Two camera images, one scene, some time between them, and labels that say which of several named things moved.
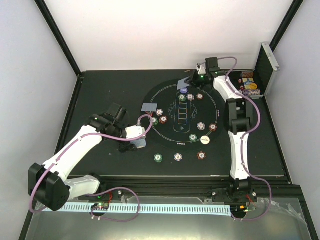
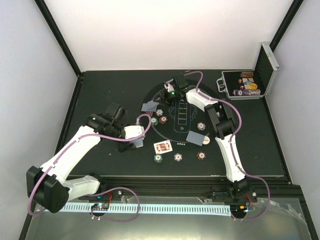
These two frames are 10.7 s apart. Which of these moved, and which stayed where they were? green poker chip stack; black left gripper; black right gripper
Moved: black right gripper
Stayed: green poker chip stack; black left gripper
